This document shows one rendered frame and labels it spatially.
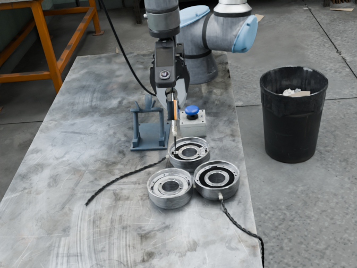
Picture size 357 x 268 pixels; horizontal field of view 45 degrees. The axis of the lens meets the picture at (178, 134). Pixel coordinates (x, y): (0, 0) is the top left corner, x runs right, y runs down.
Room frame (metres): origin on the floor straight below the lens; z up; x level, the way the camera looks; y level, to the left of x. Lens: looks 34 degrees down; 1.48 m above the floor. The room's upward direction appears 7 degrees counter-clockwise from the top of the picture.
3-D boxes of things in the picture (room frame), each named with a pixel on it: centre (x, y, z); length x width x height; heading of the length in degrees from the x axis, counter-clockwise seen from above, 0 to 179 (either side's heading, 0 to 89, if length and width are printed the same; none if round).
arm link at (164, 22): (0.97, 0.01, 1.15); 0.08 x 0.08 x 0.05
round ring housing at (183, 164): (0.89, -0.02, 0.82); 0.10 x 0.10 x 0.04
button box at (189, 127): (1.03, -0.05, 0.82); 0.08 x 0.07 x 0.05; 175
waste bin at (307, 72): (1.93, -0.61, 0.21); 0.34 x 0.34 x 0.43
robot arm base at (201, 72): (1.38, -0.09, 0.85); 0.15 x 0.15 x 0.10
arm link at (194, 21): (1.37, -0.09, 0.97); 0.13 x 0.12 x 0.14; 59
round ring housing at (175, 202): (0.77, 0.03, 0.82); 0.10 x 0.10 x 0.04
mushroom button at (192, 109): (1.03, -0.04, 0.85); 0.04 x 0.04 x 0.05
